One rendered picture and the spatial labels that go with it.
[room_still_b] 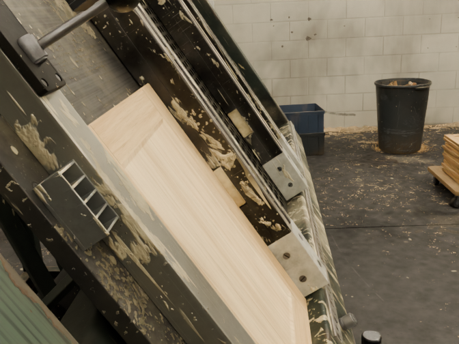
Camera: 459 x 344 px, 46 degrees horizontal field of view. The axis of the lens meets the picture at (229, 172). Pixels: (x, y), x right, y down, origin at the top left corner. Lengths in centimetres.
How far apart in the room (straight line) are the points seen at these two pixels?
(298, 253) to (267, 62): 506
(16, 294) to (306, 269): 74
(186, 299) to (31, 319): 24
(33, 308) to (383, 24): 589
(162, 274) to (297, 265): 50
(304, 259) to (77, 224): 58
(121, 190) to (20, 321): 24
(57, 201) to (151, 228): 10
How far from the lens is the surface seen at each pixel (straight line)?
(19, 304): 33
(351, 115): 618
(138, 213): 53
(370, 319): 265
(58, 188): 48
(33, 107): 51
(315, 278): 102
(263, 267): 89
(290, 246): 98
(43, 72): 52
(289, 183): 150
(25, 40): 52
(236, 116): 145
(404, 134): 517
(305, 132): 508
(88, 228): 49
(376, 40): 612
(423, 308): 278
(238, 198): 95
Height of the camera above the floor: 142
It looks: 18 degrees down
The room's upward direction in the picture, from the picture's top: 3 degrees counter-clockwise
